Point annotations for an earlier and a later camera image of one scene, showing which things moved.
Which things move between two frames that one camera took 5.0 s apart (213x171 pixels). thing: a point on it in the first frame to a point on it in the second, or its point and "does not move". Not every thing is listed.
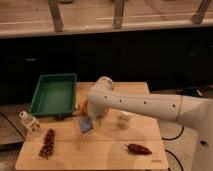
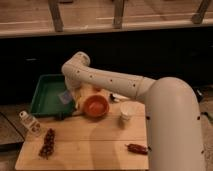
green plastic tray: [55, 96] does not move
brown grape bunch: [48, 146] does not move
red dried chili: [137, 149] does not move
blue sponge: [85, 124] to [65, 96]
